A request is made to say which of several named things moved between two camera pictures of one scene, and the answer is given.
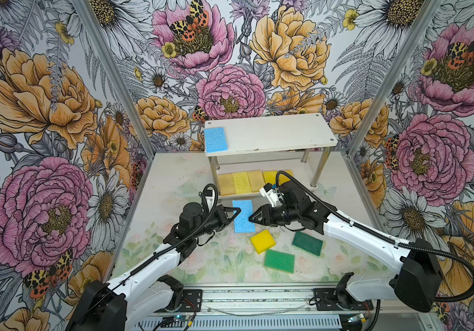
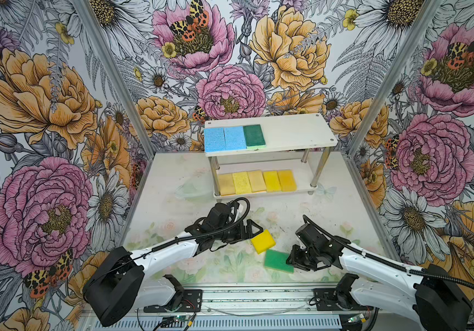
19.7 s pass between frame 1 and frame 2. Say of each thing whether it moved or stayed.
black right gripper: moved
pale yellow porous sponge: stayed
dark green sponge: moved
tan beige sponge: stayed
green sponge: stayed
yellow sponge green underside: stayed
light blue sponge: moved
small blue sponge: stayed
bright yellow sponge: stayed
